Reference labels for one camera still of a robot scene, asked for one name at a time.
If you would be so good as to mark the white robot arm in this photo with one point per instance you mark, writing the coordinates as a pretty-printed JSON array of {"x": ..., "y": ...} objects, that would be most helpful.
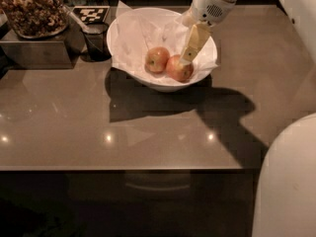
[{"x": 280, "y": 129}]

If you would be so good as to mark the black cup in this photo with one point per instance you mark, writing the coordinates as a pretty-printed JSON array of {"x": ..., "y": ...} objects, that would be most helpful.
[{"x": 97, "y": 43}]

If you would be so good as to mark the white paper liner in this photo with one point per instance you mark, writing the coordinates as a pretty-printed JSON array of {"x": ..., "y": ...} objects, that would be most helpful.
[{"x": 138, "y": 40}]

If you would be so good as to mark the black-white fiducial marker card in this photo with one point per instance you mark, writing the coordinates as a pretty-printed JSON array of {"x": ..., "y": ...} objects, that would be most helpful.
[{"x": 93, "y": 14}]

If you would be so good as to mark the red-yellow apple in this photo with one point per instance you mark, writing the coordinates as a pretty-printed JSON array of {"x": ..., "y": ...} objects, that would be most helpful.
[
  {"x": 178, "y": 71},
  {"x": 156, "y": 59}
]

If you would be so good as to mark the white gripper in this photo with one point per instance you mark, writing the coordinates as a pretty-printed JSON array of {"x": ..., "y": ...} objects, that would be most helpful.
[{"x": 207, "y": 8}]

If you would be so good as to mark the white bowl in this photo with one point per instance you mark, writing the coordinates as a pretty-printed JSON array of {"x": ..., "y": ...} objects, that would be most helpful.
[{"x": 163, "y": 83}]

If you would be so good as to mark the dark metal box stand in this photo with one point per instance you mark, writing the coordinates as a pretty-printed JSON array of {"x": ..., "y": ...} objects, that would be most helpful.
[{"x": 58, "y": 52}]

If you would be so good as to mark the metal spoon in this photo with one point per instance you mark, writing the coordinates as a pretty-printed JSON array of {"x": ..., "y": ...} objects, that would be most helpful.
[{"x": 86, "y": 29}]

